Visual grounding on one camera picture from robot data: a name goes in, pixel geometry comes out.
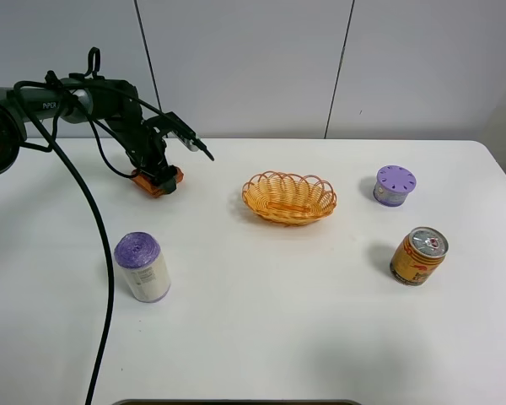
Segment orange woven basket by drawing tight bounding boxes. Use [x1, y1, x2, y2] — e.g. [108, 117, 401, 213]
[241, 170, 337, 226]

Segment orange waffle slice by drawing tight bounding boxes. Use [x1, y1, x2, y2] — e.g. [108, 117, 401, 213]
[131, 167, 184, 198]

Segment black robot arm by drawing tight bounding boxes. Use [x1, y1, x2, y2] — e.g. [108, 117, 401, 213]
[0, 77, 183, 197]

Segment purple lidded round container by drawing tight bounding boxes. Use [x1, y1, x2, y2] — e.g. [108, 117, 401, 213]
[373, 165, 417, 207]

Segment purple trash bag roll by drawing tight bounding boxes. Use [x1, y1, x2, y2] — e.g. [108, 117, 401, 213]
[114, 232, 171, 303]

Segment gold energy drink can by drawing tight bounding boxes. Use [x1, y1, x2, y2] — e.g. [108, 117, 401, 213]
[390, 227, 449, 286]

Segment black cable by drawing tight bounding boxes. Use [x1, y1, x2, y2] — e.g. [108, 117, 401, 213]
[8, 46, 170, 405]

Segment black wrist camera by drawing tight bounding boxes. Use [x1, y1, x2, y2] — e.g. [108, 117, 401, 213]
[160, 111, 215, 161]

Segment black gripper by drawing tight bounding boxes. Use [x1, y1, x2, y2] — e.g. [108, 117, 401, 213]
[126, 117, 177, 195]

